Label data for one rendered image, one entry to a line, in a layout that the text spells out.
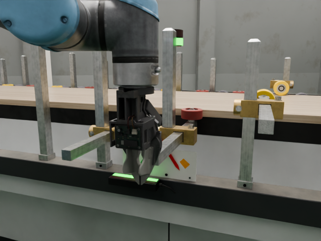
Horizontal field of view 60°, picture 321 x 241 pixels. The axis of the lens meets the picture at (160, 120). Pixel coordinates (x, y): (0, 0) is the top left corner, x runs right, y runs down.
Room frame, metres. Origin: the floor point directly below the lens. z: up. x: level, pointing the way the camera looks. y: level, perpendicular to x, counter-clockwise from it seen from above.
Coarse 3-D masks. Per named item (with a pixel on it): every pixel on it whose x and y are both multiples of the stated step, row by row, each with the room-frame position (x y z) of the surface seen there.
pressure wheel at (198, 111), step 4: (184, 108) 1.05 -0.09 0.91; (188, 108) 1.05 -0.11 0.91; (192, 108) 1.02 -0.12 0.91; (196, 108) 1.05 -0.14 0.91; (184, 112) 1.00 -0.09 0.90; (188, 112) 0.99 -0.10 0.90; (192, 112) 0.99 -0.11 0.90; (196, 112) 0.99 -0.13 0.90; (200, 112) 1.00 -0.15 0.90; (184, 116) 1.00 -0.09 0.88; (188, 116) 0.99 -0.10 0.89; (192, 116) 0.99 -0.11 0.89; (196, 116) 0.99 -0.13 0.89; (200, 116) 1.00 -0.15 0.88; (188, 120) 1.02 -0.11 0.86; (192, 120) 1.02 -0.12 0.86
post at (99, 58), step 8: (96, 56) 0.96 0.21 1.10; (104, 56) 0.97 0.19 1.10; (96, 64) 0.96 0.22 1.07; (104, 64) 0.97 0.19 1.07; (96, 72) 0.96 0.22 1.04; (104, 72) 0.97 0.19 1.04; (96, 80) 0.96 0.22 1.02; (104, 80) 0.97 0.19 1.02; (96, 88) 0.96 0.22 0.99; (104, 88) 0.96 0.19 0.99; (96, 96) 0.96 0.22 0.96; (104, 96) 0.96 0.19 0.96; (96, 104) 0.96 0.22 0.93; (104, 104) 0.96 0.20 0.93; (96, 112) 0.96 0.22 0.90; (104, 112) 0.96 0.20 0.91; (96, 120) 0.96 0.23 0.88; (104, 120) 0.96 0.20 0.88; (104, 144) 0.95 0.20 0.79; (104, 152) 0.96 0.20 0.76; (104, 160) 0.96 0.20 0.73
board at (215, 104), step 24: (0, 96) 1.51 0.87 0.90; (24, 96) 1.51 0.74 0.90; (72, 96) 1.51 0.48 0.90; (192, 96) 1.51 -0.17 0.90; (216, 96) 1.51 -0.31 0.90; (240, 96) 1.51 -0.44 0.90; (288, 96) 1.51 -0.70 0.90; (312, 96) 1.51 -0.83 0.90; (288, 120) 0.95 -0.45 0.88; (312, 120) 0.93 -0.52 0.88
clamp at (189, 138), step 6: (174, 126) 0.89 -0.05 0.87; (180, 126) 0.89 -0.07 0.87; (186, 126) 0.89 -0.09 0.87; (162, 132) 0.87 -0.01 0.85; (168, 132) 0.87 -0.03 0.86; (186, 132) 0.85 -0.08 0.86; (192, 132) 0.84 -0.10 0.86; (162, 138) 0.87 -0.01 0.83; (186, 138) 0.85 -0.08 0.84; (192, 138) 0.84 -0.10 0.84; (186, 144) 0.85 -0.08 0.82; (192, 144) 0.84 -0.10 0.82
